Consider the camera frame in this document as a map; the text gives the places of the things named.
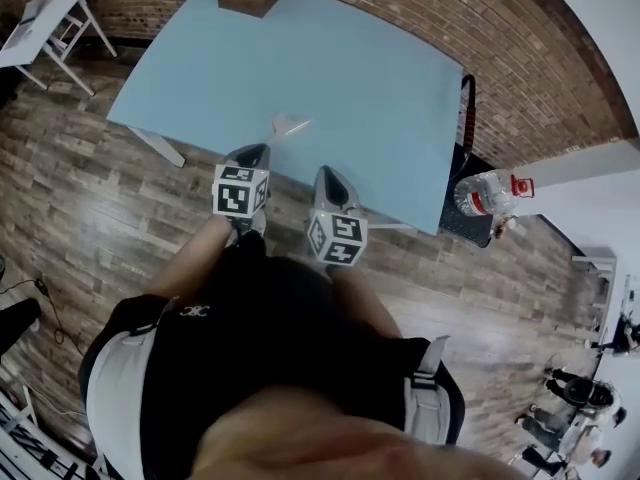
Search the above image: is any grey right shoulder strap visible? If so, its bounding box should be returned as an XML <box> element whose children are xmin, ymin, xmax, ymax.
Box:
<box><xmin>402</xmin><ymin>335</ymin><xmax>451</xmax><ymax>444</ymax></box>

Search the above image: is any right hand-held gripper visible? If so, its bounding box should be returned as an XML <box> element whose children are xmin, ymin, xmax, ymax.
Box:
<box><xmin>304</xmin><ymin>165</ymin><xmax>370</xmax><ymax>270</ymax></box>

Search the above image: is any grey shoulder strap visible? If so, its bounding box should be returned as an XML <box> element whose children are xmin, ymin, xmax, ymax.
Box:
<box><xmin>402</xmin><ymin>335</ymin><xmax>451</xmax><ymax>444</ymax></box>
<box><xmin>85</xmin><ymin>325</ymin><xmax>154</xmax><ymax>480</ymax></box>

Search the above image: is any person's black shirt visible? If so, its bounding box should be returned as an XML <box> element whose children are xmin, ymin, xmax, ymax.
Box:
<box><xmin>78</xmin><ymin>230</ymin><xmax>466</xmax><ymax>480</ymax></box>

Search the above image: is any person's right forearm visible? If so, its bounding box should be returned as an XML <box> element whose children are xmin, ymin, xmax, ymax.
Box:
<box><xmin>328</xmin><ymin>266</ymin><xmax>404</xmax><ymax>340</ymax></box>

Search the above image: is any person's face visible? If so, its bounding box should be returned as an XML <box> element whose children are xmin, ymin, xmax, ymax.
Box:
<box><xmin>192</xmin><ymin>385</ymin><xmax>526</xmax><ymax>480</ymax></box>

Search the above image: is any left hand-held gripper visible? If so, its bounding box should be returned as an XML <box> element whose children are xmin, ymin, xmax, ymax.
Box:
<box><xmin>211</xmin><ymin>143</ymin><xmax>274</xmax><ymax>239</ymax></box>

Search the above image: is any black platform cart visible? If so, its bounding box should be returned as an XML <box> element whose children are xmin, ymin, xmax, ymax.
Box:
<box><xmin>436</xmin><ymin>73</ymin><xmax>497</xmax><ymax>250</ymax></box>

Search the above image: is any white shelf rack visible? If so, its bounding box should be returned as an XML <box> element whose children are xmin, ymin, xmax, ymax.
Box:
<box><xmin>571</xmin><ymin>246</ymin><xmax>619</xmax><ymax>340</ymax></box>

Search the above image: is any light blue table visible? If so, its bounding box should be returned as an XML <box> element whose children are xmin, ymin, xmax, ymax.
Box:
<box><xmin>106</xmin><ymin>0</ymin><xmax>464</xmax><ymax>237</ymax></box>

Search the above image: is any small brown bottle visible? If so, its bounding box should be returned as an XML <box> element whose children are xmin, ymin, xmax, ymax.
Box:
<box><xmin>492</xmin><ymin>215</ymin><xmax>519</xmax><ymax>239</ymax></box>

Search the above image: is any black floor cable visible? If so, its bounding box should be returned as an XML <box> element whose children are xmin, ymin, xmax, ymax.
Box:
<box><xmin>0</xmin><ymin>277</ymin><xmax>87</xmax><ymax>360</ymax></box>

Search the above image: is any white folding table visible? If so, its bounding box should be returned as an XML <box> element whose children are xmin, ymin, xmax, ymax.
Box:
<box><xmin>0</xmin><ymin>0</ymin><xmax>119</xmax><ymax>97</ymax></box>

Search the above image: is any person's left forearm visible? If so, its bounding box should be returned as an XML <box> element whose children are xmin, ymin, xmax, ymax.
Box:
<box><xmin>148</xmin><ymin>215</ymin><xmax>237</xmax><ymax>300</ymax></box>

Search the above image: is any large clear water bottle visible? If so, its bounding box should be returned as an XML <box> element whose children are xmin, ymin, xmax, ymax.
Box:
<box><xmin>453</xmin><ymin>170</ymin><xmax>537</xmax><ymax>217</ymax></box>

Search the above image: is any grey left shoulder strap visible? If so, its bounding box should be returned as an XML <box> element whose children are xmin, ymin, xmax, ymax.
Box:
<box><xmin>85</xmin><ymin>325</ymin><xmax>154</xmax><ymax>480</ymax></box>

